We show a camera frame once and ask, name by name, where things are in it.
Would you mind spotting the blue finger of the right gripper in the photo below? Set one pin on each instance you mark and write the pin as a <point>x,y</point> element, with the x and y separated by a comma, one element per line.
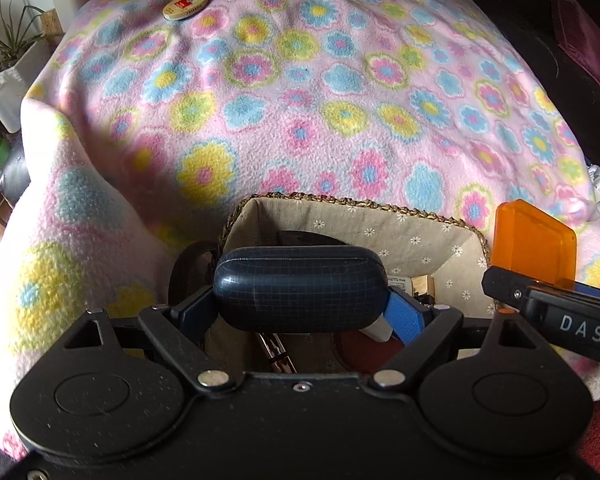
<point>585,289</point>

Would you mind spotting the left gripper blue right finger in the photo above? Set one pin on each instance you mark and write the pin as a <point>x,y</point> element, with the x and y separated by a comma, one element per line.
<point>407,317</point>

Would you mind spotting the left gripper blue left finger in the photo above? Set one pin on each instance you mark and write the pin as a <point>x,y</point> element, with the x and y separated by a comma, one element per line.
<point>196,314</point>

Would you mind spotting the white travel plug adapter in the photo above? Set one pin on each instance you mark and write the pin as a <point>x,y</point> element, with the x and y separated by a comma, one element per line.
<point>380,330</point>

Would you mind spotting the orange translucent plastic box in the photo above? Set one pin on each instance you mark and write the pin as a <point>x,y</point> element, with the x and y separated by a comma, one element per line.
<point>530,242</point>

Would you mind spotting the dark blue glasses case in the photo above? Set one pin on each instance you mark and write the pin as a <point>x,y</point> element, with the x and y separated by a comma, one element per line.
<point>300,289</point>

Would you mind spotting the black rounded case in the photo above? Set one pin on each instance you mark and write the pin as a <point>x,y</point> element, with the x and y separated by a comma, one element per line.
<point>305,238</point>

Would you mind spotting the red round lid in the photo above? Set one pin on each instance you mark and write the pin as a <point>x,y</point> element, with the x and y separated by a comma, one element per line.
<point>358,353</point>

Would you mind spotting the woven basket with fabric liner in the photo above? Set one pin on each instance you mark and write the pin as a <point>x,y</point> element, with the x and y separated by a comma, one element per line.
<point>409,243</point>

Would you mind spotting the pink floral fleece blanket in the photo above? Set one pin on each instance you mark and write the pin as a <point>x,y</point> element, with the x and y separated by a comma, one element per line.
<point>141,135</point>

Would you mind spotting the dark maroon cushion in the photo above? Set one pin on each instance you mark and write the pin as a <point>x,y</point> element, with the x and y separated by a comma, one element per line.
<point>578,35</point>

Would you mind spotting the white plastic spray bottle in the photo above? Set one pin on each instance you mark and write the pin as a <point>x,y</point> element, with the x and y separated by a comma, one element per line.
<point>12,90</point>

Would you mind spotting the round wooden badge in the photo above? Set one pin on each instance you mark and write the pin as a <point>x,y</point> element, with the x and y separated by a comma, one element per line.
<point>177,10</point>

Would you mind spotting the green potted plant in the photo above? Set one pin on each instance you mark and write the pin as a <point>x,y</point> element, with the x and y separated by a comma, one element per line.
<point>21,28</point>

